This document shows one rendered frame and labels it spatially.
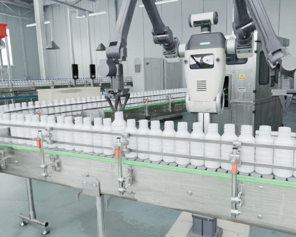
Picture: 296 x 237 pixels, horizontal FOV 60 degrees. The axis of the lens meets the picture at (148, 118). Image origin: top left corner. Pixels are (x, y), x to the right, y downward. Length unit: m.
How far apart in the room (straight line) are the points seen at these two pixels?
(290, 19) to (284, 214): 12.35
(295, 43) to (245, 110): 8.63
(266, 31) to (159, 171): 0.70
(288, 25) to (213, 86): 11.63
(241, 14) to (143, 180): 0.90
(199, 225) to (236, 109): 3.13
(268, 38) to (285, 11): 12.03
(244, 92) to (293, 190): 3.74
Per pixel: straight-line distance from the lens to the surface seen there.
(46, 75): 11.79
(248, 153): 0.96
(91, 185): 1.27
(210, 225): 1.84
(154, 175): 1.07
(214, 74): 1.55
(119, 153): 1.05
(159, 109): 3.43
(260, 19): 1.17
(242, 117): 4.69
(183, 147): 1.01
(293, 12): 13.19
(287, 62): 1.12
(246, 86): 4.61
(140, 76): 7.12
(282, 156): 0.96
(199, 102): 1.58
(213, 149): 0.98
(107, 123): 1.17
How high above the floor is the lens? 1.35
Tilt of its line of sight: 9 degrees down
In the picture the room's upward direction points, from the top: 2 degrees counter-clockwise
